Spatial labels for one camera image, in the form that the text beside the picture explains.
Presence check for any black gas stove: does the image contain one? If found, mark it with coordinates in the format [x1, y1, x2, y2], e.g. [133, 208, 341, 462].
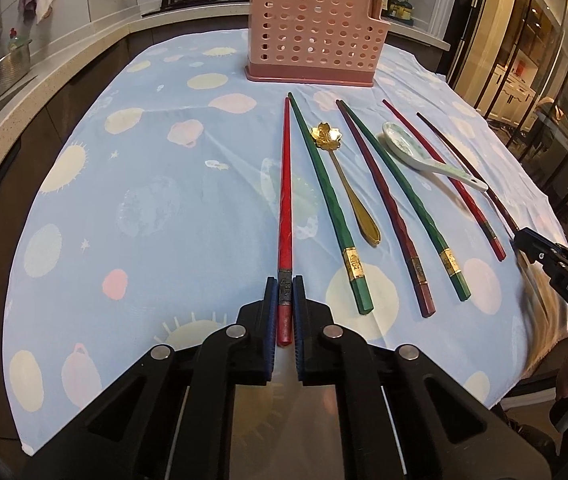
[141, 0, 255, 17]

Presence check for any dark brown chopstick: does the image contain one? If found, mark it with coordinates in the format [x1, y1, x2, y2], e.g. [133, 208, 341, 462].
[416, 112, 520, 236]

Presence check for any metal basin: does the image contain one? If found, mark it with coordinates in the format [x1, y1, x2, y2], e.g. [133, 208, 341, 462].
[0, 42, 33, 106]

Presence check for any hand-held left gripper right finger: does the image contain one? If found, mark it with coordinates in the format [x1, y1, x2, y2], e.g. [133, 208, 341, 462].
[291, 277, 547, 480]

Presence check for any bright red chopstick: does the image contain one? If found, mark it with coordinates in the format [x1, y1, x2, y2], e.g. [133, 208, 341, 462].
[276, 97, 295, 348]

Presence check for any kitchen counter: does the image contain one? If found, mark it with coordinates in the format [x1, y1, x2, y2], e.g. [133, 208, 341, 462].
[0, 0, 452, 271]

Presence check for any condiment jar set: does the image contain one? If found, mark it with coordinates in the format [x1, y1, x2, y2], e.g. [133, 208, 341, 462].
[389, 0, 415, 26]

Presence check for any glass sliding door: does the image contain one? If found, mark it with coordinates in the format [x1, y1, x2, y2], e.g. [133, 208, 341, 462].
[451, 0, 568, 361]

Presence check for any maroon chopstick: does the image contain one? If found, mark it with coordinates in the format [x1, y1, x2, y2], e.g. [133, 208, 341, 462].
[335, 100, 437, 319]

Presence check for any red chopstick dark band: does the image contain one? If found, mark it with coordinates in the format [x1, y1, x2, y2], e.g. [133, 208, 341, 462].
[382, 99, 507, 262]

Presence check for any gold flower spoon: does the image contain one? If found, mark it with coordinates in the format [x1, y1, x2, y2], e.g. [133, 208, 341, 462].
[310, 121, 382, 247]

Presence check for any green chopstick gold band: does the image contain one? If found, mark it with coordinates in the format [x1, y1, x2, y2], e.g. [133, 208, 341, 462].
[287, 91, 375, 316]
[339, 100, 472, 302]

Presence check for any pink perforated utensil holder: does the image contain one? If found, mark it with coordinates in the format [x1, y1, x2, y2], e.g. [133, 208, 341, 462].
[244, 0, 392, 88]

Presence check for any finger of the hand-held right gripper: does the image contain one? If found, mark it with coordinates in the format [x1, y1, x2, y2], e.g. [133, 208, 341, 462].
[511, 227, 568, 273]

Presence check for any blue printed tablecloth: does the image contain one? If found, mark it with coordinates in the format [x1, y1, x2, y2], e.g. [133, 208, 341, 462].
[1, 27, 568, 456]

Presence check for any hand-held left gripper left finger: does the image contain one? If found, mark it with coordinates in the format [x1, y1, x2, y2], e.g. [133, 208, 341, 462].
[26, 276, 279, 480]

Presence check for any green dish soap bottle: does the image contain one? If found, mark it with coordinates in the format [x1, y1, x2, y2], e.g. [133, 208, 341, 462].
[8, 28, 32, 52]

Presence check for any white ceramic spoon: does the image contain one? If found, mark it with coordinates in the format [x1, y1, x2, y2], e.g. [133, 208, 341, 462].
[381, 121, 490, 192]

